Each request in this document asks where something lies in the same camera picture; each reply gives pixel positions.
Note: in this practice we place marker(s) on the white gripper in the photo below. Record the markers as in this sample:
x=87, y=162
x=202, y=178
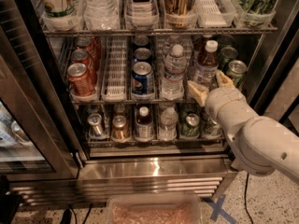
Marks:
x=221, y=102

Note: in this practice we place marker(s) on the brown tea plastic bottle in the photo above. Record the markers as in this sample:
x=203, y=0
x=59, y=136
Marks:
x=205, y=65

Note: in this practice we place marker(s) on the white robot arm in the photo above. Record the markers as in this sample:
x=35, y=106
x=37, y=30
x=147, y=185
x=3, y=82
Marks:
x=261, y=145

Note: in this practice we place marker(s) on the front clear water bottle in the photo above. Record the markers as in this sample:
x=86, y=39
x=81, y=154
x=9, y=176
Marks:
x=175, y=65

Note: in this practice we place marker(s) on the clear water bottle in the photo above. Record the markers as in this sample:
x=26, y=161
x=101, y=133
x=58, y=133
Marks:
x=175, y=65
x=101, y=15

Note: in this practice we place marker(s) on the bottom water bottle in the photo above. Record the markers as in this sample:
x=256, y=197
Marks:
x=167, y=125

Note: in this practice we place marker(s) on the bottom brown tea bottle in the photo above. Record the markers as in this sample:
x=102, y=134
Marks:
x=144, y=124

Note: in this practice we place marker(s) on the empty white shelf tray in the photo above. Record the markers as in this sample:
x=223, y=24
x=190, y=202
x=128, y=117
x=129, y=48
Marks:
x=114, y=86

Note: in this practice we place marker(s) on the top tea bottle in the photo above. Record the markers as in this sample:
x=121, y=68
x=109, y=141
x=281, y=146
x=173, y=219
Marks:
x=142, y=13

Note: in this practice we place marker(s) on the stainless steel display fridge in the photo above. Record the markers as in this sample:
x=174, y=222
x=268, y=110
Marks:
x=267, y=44

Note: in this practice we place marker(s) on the top clear water bottle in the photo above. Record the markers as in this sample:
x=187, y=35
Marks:
x=101, y=15

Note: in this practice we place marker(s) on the glass fridge door left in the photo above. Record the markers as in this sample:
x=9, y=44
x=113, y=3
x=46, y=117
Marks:
x=29, y=87

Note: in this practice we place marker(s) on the front green soda can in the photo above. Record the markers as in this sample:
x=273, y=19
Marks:
x=235, y=70

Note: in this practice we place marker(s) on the green soda can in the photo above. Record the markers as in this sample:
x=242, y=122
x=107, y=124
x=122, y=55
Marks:
x=235, y=70
x=225, y=55

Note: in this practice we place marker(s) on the middle green soda can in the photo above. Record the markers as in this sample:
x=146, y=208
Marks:
x=225, y=55

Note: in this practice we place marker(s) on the bottom green can right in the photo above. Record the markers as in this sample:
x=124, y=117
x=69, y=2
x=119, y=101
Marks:
x=211, y=129

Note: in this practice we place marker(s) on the bottom green can left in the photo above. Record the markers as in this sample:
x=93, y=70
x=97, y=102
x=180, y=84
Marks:
x=190, y=126

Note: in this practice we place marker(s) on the front blue pepsi can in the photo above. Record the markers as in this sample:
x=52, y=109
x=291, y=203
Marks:
x=142, y=79

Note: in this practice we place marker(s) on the blue pepsi can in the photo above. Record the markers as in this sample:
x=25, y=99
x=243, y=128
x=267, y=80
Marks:
x=141, y=41
x=142, y=79
x=142, y=55

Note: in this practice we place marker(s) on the top empty white tray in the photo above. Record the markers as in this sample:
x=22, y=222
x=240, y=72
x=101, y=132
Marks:
x=214, y=13

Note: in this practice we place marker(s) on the middle blue pepsi can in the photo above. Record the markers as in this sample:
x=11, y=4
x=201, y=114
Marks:
x=142, y=55

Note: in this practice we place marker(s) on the rear blue pepsi can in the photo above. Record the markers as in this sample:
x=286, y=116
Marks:
x=141, y=41

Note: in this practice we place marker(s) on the bottom copper can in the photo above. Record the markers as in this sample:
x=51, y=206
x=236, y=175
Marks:
x=120, y=127

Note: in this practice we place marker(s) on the bottom silver can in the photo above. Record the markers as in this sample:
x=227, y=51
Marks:
x=96, y=123

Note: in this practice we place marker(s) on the rear red soda can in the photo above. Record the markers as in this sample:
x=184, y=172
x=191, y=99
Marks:
x=88, y=44

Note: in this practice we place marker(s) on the red soda can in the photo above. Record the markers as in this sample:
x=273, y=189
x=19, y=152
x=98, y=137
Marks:
x=88, y=44
x=84, y=56
x=80, y=79

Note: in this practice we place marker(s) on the front red soda can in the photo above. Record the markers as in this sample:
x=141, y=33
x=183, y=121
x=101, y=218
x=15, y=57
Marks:
x=80, y=79

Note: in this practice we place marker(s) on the middle red soda can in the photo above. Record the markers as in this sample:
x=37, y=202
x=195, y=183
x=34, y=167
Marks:
x=84, y=56

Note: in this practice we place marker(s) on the clear plastic bin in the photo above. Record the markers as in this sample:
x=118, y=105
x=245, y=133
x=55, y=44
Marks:
x=154, y=208

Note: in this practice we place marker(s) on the top white green can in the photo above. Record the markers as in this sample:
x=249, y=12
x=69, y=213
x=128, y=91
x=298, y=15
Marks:
x=58, y=8

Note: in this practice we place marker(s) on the black cable plug left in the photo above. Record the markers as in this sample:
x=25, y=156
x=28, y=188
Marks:
x=68, y=215

